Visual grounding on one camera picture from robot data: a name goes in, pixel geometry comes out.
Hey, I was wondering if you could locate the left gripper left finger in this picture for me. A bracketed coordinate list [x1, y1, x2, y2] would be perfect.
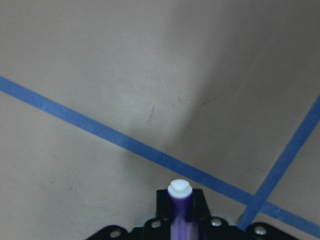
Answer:
[156, 189, 172, 222]

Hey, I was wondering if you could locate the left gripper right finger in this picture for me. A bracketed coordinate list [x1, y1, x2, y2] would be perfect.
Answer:
[192, 188, 211, 223]

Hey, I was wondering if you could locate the purple highlighter pen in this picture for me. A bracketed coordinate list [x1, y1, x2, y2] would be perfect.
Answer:
[167, 179, 193, 240]

